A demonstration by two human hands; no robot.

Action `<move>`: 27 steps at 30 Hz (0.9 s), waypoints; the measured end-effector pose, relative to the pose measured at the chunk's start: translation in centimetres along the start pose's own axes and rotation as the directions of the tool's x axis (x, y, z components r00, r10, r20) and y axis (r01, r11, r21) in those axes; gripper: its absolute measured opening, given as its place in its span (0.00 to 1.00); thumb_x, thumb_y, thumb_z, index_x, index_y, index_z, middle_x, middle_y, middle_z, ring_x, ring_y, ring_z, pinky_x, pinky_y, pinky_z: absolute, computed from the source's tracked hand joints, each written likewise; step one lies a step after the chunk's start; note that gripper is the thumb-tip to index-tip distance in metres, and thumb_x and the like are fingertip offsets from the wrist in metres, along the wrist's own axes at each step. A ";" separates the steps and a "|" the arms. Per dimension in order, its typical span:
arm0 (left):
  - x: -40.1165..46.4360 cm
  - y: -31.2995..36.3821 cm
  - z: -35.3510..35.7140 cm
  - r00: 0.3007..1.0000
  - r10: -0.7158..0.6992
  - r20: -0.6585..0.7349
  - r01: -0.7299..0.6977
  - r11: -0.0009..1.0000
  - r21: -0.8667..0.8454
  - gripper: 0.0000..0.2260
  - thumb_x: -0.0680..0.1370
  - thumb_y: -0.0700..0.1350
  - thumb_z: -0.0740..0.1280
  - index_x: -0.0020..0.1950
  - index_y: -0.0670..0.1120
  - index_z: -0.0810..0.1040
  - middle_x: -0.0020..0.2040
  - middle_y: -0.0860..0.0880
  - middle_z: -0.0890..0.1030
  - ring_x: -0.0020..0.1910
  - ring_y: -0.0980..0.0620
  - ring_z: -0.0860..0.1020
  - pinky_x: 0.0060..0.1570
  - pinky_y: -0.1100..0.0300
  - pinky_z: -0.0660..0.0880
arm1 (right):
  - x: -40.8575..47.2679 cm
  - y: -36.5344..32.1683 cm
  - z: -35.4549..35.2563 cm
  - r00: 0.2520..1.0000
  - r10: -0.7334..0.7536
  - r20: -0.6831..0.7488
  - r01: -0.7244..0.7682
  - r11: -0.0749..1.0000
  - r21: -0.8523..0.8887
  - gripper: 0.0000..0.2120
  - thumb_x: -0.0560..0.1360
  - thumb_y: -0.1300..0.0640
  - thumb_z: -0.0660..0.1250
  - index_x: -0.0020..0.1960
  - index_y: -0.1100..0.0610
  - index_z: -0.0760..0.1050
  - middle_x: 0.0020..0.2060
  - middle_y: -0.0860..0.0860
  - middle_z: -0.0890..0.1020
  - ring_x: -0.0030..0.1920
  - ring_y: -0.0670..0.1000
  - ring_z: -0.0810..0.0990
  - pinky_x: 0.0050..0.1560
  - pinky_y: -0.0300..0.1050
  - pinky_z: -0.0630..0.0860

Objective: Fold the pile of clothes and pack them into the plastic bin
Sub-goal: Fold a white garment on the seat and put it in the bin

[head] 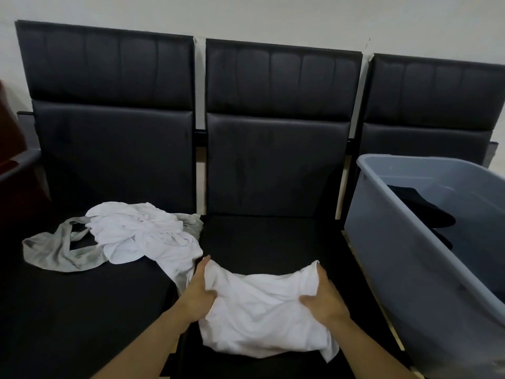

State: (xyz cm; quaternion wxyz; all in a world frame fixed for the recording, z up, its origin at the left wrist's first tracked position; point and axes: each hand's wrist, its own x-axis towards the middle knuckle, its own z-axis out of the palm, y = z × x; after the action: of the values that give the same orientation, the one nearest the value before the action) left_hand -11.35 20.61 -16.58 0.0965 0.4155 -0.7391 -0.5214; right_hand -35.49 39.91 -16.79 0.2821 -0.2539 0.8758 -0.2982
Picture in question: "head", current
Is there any person's left hand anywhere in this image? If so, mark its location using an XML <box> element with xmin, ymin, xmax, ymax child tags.
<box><xmin>179</xmin><ymin>255</ymin><xmax>220</xmax><ymax>324</ymax></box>

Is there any person's right hand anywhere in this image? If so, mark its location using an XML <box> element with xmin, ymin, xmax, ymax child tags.
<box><xmin>298</xmin><ymin>266</ymin><xmax>352</xmax><ymax>326</ymax></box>

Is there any white garment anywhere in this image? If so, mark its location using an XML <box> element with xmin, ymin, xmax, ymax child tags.
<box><xmin>185</xmin><ymin>259</ymin><xmax>340</xmax><ymax>364</ymax></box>

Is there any blue-grey plastic bin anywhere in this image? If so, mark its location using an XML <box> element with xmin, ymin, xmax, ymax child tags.
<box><xmin>344</xmin><ymin>153</ymin><xmax>505</xmax><ymax>379</ymax></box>

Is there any grey tank top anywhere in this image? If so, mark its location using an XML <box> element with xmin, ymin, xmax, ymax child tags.
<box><xmin>22</xmin><ymin>213</ymin><xmax>204</xmax><ymax>273</ymax></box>

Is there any person's left forearm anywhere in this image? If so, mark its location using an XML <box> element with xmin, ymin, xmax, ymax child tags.
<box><xmin>90</xmin><ymin>307</ymin><xmax>198</xmax><ymax>379</ymax></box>

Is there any person's right forearm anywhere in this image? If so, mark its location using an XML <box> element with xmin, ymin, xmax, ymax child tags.
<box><xmin>325</xmin><ymin>317</ymin><xmax>419</xmax><ymax>379</ymax></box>

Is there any black leather bench chair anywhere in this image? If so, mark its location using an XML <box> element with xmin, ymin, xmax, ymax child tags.
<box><xmin>0</xmin><ymin>20</ymin><xmax>198</xmax><ymax>379</ymax></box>
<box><xmin>175</xmin><ymin>38</ymin><xmax>411</xmax><ymax>379</ymax></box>
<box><xmin>341</xmin><ymin>53</ymin><xmax>505</xmax><ymax>233</ymax></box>

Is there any brown wooden cabinet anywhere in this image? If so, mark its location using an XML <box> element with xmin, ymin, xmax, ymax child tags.
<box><xmin>0</xmin><ymin>81</ymin><xmax>52</xmax><ymax>217</ymax></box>

